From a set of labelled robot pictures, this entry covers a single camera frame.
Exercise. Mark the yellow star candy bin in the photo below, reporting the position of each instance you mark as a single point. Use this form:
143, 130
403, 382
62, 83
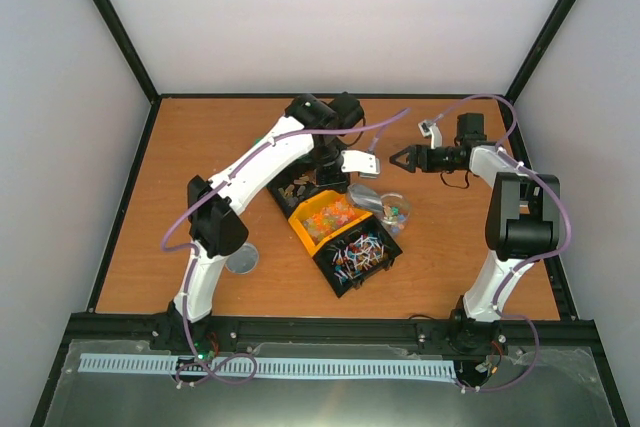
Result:
323, 218

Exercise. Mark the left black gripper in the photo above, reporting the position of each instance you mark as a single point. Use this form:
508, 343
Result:
337, 184

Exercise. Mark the metal scoop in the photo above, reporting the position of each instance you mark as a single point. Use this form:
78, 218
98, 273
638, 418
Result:
364, 198

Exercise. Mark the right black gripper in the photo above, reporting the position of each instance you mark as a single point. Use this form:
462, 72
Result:
412, 149

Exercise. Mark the black lollipop bin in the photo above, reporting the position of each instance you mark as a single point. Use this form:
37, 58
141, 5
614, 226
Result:
354, 255

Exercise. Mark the clear plastic jar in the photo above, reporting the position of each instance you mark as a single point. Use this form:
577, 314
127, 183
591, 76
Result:
395, 213

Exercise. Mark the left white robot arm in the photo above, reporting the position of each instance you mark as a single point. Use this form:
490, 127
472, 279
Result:
211, 229

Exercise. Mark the black popsicle candy bin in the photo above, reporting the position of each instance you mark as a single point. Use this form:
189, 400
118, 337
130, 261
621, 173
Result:
297, 184

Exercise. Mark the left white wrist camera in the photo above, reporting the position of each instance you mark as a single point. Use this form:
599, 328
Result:
364, 164

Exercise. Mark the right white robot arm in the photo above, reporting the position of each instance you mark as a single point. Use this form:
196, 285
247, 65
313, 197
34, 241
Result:
522, 224

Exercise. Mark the light blue cable duct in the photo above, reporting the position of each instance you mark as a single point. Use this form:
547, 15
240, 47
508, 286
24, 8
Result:
271, 368

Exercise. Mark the round metal lid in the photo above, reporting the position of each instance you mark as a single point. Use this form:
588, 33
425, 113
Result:
244, 260

